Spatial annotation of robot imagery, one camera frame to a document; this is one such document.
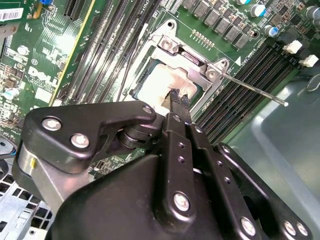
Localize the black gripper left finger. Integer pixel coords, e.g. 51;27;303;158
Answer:
11;87;200;223

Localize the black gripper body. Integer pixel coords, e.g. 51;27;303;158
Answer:
50;154;236;240

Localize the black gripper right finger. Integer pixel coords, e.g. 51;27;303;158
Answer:
180;93;313;240

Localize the wire locking lever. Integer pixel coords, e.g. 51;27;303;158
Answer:
120;23;147;101
219;71;289;107

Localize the metal socket cover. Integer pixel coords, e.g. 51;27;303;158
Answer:
129;33;226;113

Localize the silver CPU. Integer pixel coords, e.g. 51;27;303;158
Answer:
136;63;201;111

